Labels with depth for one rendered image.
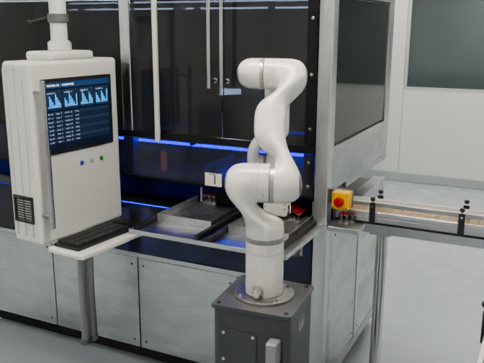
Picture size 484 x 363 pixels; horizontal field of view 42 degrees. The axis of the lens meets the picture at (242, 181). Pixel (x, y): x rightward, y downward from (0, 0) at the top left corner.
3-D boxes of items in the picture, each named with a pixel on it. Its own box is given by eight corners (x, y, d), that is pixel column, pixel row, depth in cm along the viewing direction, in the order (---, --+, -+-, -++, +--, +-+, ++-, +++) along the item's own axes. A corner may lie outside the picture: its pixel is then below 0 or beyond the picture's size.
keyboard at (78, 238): (119, 221, 295) (119, 216, 294) (142, 225, 288) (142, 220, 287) (53, 245, 261) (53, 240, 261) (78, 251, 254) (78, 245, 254)
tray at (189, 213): (197, 202, 299) (197, 194, 298) (247, 209, 288) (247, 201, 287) (157, 221, 270) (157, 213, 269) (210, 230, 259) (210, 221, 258)
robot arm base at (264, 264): (283, 311, 189) (284, 253, 185) (225, 301, 196) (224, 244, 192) (301, 287, 207) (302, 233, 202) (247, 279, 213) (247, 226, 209)
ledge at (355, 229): (338, 221, 276) (338, 217, 276) (366, 225, 271) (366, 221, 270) (327, 230, 264) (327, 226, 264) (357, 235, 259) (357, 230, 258)
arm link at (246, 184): (282, 245, 190) (284, 168, 185) (222, 243, 193) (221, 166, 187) (285, 233, 202) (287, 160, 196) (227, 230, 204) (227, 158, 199)
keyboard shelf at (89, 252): (109, 222, 302) (108, 217, 301) (154, 231, 288) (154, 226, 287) (34, 249, 265) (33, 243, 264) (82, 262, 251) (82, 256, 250)
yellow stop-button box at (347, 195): (336, 204, 267) (337, 187, 265) (353, 206, 264) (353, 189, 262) (330, 209, 260) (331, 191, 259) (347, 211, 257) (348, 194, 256)
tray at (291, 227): (263, 211, 285) (263, 203, 284) (317, 218, 274) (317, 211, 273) (228, 232, 255) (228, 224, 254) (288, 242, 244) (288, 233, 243)
